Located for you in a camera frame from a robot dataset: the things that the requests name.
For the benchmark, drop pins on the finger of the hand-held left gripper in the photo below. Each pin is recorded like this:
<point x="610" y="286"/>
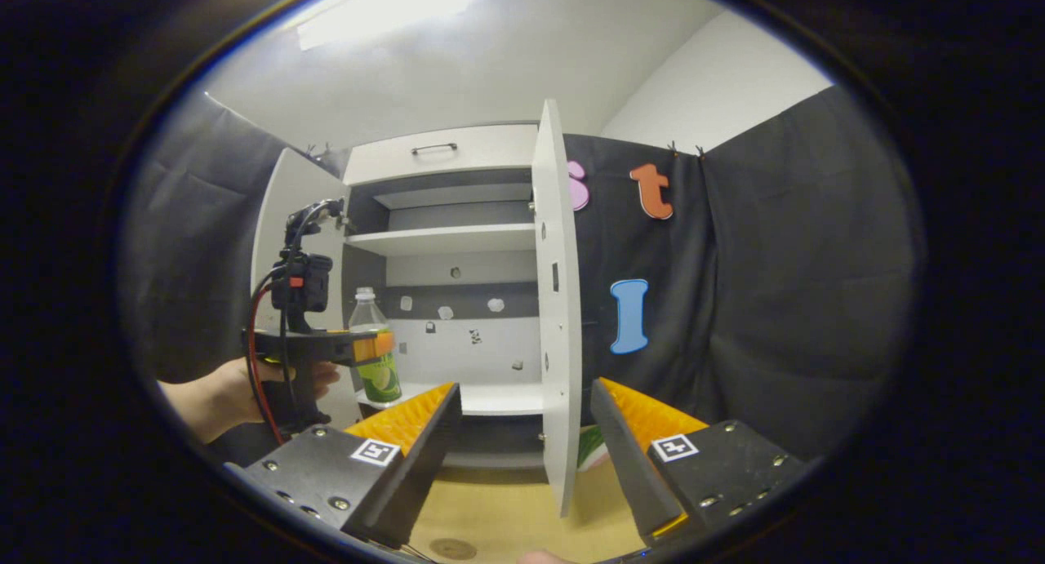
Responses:
<point x="371" y="346"/>

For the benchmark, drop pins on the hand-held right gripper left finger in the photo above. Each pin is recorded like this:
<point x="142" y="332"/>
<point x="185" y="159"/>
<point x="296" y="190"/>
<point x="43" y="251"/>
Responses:
<point x="424" y="458"/>

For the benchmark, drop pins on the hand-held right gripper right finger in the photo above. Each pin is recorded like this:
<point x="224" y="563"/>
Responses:
<point x="629" y="458"/>

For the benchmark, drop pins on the green label clear bottle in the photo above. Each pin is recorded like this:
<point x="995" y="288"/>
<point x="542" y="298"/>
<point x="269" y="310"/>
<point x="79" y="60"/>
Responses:
<point x="380" y="384"/>

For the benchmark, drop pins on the white grey cabinet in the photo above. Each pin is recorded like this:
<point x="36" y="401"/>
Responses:
<point x="457" y="344"/>

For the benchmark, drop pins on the white cabinet shelf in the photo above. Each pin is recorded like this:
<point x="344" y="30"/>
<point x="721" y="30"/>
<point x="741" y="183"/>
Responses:
<point x="498" y="399"/>
<point x="441" y="240"/>

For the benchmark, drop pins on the white cabinet drawer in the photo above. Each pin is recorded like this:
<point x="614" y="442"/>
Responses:
<point x="490" y="152"/>

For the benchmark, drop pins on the green white object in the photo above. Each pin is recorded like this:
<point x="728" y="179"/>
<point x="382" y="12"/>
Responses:
<point x="592" y="450"/>

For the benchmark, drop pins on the black backdrop cloth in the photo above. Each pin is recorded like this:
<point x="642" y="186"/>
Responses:
<point x="775" y="303"/>

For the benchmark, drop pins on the ceiling light panel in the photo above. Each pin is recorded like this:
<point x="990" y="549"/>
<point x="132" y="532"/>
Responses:
<point x="384" y="9"/>

